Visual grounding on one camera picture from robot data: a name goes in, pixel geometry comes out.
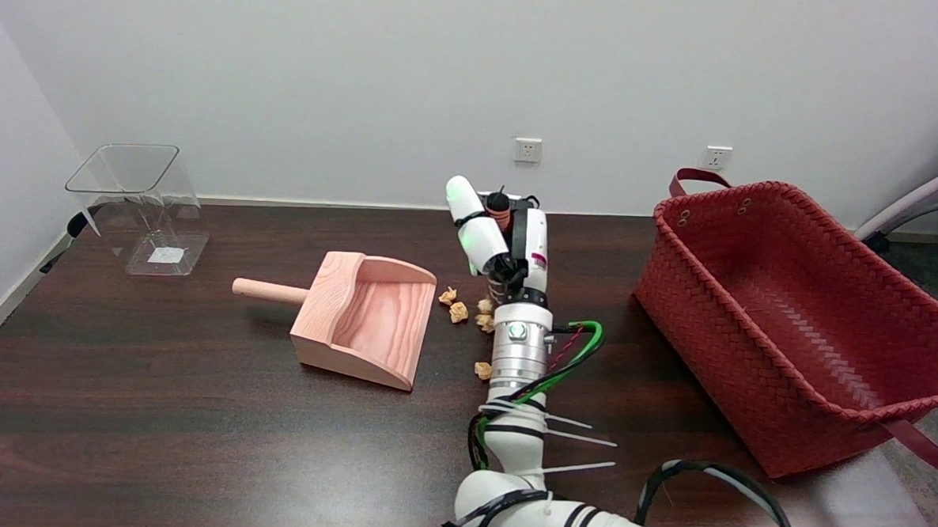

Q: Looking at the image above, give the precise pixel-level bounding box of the red woven basket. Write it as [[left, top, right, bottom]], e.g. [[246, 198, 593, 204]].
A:
[[626, 165, 938, 487]]

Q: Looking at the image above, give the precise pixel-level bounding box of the wooden dustpan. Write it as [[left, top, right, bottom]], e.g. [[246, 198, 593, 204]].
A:
[[228, 247, 438, 392]]

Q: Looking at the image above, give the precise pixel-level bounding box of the green robot cable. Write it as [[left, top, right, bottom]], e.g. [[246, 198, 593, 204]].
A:
[[470, 316, 606, 476]]

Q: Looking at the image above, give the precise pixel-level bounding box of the clear plastic container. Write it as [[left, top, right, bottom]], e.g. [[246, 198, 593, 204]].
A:
[[62, 141, 214, 279]]

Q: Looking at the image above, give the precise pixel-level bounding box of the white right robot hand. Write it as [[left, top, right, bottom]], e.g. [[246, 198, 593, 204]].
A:
[[441, 175, 554, 305]]

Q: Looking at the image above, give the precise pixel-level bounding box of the brown hand brush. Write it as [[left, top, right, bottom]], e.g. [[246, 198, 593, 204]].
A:
[[485, 187, 514, 233]]

